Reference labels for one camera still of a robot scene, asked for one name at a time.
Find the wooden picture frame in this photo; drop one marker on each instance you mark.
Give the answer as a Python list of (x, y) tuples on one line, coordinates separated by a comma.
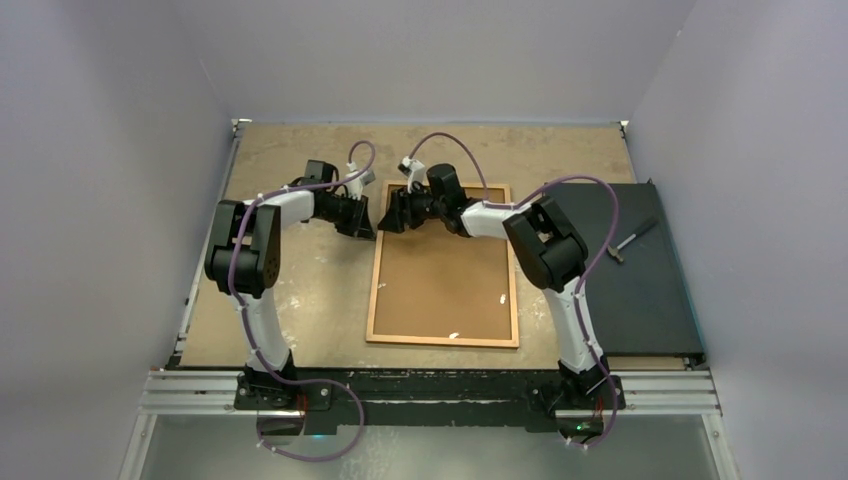
[(374, 291)]

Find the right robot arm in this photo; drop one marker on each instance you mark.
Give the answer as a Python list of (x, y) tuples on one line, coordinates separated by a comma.
[(551, 254)]

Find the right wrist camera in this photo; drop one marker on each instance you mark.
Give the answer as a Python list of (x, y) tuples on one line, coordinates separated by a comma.
[(414, 172)]

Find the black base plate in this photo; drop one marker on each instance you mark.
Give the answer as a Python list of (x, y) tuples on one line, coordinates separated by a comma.
[(535, 400)]

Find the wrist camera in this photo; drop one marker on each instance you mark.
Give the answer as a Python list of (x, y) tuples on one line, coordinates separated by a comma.
[(356, 180), (414, 172)]

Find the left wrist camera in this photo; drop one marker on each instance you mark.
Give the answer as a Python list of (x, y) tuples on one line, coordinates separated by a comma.
[(356, 180)]

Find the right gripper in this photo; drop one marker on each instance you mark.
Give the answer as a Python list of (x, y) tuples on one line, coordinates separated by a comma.
[(402, 210)]

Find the aluminium rail frame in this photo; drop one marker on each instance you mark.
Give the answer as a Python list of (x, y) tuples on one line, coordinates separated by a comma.
[(671, 427)]

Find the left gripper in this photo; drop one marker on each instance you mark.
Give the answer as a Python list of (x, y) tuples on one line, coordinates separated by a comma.
[(359, 225)]

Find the black mat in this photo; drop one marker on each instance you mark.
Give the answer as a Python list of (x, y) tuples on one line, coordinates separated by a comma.
[(641, 307)]

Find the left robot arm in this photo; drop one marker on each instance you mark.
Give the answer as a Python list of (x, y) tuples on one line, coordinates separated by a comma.
[(243, 258)]

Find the small hammer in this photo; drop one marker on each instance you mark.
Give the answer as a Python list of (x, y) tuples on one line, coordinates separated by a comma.
[(615, 252)]

